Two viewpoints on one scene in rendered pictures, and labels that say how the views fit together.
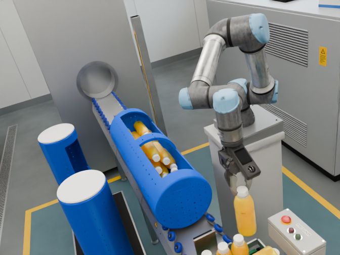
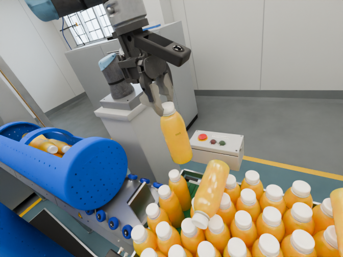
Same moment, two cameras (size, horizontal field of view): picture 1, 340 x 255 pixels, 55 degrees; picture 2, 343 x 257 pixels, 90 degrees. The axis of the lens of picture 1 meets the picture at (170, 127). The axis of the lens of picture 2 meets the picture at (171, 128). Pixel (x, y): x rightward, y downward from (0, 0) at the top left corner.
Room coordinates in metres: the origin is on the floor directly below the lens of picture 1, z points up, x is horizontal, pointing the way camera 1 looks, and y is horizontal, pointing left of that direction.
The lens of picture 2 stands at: (0.49, 0.05, 1.54)
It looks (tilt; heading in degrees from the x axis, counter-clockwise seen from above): 33 degrees down; 325
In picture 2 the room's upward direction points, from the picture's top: 17 degrees counter-clockwise
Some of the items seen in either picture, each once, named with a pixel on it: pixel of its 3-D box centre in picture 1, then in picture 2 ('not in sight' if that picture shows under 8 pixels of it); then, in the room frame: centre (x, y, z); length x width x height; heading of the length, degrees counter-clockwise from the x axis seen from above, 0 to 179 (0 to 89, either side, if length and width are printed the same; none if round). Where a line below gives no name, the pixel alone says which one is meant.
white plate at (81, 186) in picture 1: (81, 185); not in sight; (1.50, 0.56, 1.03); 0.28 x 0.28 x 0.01
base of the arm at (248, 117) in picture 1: (239, 113); (120, 85); (1.52, -0.38, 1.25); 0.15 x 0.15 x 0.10
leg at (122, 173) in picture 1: (116, 156); (28, 183); (2.87, 0.61, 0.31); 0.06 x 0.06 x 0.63; 17
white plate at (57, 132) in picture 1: (56, 133); not in sight; (2.24, 0.86, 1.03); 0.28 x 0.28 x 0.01
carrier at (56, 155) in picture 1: (75, 178); not in sight; (2.24, 0.86, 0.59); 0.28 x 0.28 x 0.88
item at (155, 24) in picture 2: (337, 1); (149, 26); (2.45, -1.44, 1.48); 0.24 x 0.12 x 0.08; 22
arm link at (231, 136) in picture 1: (229, 132); (125, 12); (0.85, -0.18, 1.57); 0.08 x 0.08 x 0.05
